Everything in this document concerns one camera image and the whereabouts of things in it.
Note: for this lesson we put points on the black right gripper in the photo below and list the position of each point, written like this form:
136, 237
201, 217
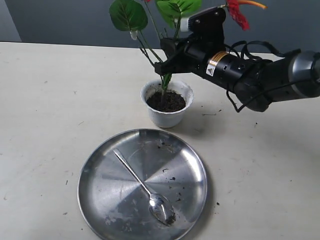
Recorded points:
208, 60

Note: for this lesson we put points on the artificial red anthurium plant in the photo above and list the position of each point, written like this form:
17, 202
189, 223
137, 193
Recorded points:
172, 11

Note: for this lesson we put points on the metal spoon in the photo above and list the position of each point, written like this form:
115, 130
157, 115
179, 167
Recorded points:
158, 205

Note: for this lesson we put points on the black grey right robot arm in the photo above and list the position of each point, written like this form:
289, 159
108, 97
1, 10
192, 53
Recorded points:
256, 82

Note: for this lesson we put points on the white flower pot with soil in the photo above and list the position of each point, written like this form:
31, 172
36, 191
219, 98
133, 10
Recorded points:
166, 110

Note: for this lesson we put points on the round steel tray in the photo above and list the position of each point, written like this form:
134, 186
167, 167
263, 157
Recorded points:
115, 206

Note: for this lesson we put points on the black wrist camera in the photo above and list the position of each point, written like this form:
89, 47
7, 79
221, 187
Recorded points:
206, 24

